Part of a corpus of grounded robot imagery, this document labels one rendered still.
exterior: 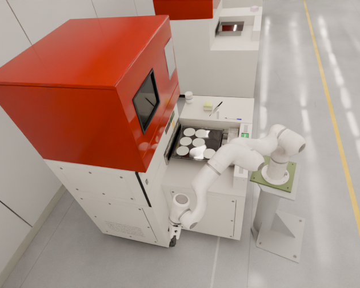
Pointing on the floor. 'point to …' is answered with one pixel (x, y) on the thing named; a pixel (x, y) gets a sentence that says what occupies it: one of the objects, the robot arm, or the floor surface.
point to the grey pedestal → (278, 223)
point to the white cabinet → (214, 212)
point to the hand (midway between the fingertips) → (171, 237)
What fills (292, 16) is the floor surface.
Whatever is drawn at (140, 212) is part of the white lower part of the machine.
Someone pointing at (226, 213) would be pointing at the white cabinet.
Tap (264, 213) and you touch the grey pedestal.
